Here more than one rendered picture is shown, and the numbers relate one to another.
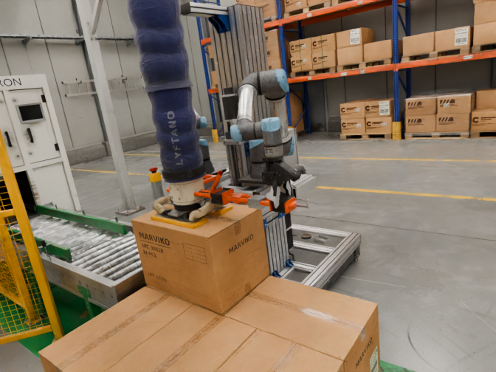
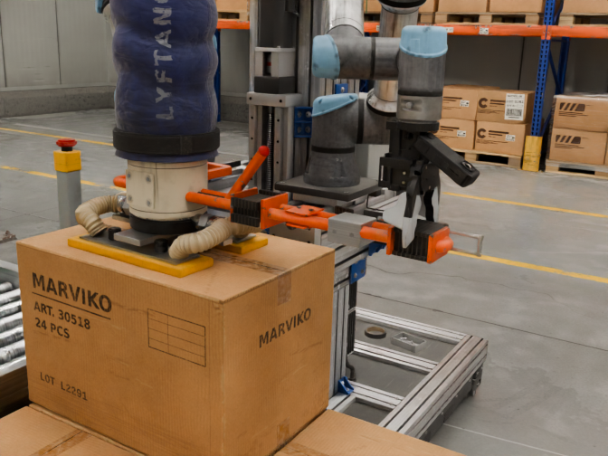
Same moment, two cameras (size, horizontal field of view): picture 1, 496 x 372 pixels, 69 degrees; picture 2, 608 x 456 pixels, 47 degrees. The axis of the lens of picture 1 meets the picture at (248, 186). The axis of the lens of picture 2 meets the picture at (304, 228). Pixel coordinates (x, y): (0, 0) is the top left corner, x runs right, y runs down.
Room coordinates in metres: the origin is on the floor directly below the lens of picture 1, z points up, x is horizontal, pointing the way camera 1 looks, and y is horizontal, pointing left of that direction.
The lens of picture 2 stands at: (0.30, 0.22, 1.41)
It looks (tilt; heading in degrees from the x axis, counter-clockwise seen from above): 15 degrees down; 352
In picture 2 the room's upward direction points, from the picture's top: 2 degrees clockwise
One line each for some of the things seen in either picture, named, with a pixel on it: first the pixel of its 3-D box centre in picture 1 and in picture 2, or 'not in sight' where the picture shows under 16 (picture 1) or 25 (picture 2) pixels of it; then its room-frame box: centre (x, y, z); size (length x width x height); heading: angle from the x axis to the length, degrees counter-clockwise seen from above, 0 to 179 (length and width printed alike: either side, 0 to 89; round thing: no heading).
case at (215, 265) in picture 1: (201, 247); (177, 327); (1.82, 0.30, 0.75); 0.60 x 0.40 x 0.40; 50
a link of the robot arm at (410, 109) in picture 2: (273, 151); (418, 109); (1.44, -0.12, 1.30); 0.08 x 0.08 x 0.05
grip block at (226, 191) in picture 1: (222, 195); (259, 207); (1.65, 0.13, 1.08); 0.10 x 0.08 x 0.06; 139
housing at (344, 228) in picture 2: (257, 201); (352, 229); (1.51, -0.03, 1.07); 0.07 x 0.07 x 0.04; 49
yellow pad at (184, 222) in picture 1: (177, 216); (137, 244); (1.74, 0.38, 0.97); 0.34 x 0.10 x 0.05; 49
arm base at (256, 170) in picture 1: (261, 167); (332, 163); (2.10, -0.10, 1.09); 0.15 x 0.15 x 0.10
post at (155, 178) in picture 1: (165, 230); (75, 284); (2.81, 0.73, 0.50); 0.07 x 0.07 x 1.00; 51
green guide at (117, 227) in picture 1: (78, 215); not in sight; (3.23, 1.61, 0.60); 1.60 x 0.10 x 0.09; 51
